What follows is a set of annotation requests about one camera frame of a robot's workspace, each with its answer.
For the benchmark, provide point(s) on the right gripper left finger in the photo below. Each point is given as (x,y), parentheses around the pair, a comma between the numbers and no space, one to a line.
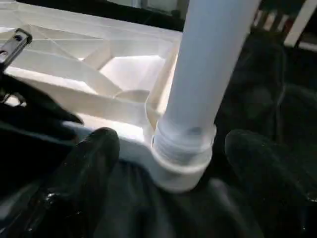
(69,193)

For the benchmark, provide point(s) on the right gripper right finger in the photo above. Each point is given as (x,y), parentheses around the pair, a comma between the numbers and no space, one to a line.
(282,193)

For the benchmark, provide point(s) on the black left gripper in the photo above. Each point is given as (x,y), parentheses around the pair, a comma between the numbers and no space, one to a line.
(29,129)

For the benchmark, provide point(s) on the white plastic table top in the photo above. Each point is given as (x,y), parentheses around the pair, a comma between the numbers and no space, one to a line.
(74,64)

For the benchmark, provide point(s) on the white plastic table leg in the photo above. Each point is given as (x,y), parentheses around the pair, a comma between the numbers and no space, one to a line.
(208,64)

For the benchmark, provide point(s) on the black work mat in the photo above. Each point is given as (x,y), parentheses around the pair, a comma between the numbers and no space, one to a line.
(257,89)

